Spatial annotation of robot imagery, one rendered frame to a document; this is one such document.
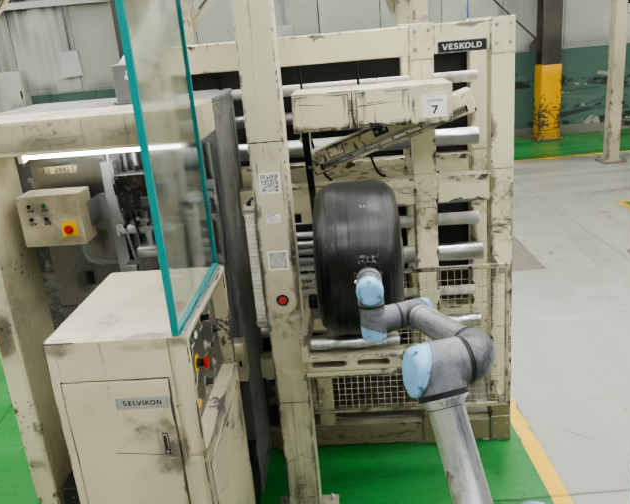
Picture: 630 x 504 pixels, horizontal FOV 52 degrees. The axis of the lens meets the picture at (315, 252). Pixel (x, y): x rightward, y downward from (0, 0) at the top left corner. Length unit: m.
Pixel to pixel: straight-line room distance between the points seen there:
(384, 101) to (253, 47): 0.56
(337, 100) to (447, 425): 1.40
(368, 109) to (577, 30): 9.71
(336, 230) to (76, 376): 0.93
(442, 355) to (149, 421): 0.86
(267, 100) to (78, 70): 9.57
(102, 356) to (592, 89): 10.97
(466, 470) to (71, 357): 1.06
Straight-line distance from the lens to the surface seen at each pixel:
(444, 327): 1.73
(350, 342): 2.43
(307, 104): 2.52
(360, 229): 2.20
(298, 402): 2.65
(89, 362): 1.89
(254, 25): 2.27
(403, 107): 2.53
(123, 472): 2.05
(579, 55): 12.05
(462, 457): 1.54
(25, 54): 12.09
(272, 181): 2.32
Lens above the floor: 2.00
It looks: 19 degrees down
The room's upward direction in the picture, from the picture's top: 5 degrees counter-clockwise
